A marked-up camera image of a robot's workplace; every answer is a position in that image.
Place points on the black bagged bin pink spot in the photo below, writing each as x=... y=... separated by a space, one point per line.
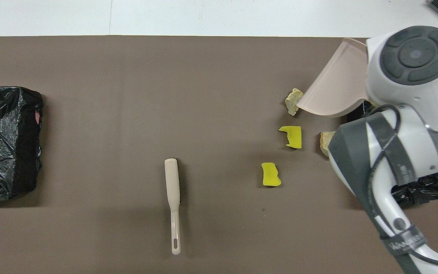
x=10 y=114

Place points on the notched yellow sponge piece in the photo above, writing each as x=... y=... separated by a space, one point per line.
x=294 y=137

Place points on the small yellow sponge piece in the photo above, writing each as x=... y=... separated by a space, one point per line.
x=270 y=176

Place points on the brown table mat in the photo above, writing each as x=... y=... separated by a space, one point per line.
x=127 y=95

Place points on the beige plastic dustpan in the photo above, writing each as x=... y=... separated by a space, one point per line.
x=337 y=83

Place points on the pale yellow bread chunk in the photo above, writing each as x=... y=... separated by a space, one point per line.
x=292 y=102

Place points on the beige crusty bread chunk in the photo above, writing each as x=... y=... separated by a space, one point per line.
x=323 y=142

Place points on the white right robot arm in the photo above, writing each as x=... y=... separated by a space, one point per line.
x=413 y=91

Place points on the beige hand brush black bristles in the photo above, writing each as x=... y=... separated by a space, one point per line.
x=172 y=182

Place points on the black bag lined bin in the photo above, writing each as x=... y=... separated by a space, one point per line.
x=428 y=188

